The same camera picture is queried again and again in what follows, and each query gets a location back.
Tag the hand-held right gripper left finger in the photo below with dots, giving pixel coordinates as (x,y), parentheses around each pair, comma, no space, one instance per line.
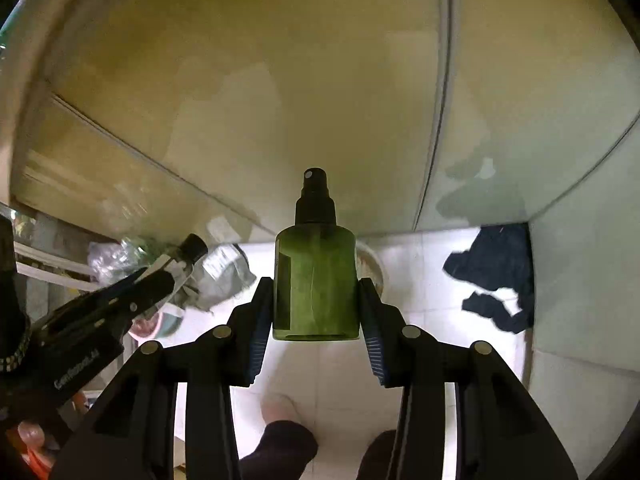
(257,340)

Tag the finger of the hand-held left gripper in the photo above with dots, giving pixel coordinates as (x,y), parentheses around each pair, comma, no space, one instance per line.
(125,295)

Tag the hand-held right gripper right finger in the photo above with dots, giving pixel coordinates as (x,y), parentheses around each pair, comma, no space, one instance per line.
(372,340)

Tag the green spray bottle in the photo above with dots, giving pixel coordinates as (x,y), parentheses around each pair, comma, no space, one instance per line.
(315,285)

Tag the clear bottle black cap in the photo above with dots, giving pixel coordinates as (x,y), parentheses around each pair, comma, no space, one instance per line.
(192,246)

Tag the crumpled clear plastic bag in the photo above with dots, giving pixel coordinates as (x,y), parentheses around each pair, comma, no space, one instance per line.
(115,260)

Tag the pink green bowl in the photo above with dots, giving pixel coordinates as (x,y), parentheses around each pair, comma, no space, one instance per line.
(160,322)

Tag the grey plastic bag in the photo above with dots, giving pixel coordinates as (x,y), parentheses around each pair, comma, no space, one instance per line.
(225,265)

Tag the person's left leg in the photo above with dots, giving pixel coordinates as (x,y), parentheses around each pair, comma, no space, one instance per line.
(280,445)

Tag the person's leg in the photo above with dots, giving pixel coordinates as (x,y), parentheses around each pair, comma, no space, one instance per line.
(377,455)
(280,445)

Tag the person's right leg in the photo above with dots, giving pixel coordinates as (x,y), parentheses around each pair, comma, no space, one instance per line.
(377,455)

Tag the dark cloth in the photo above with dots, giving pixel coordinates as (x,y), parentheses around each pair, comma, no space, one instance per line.
(495,270)

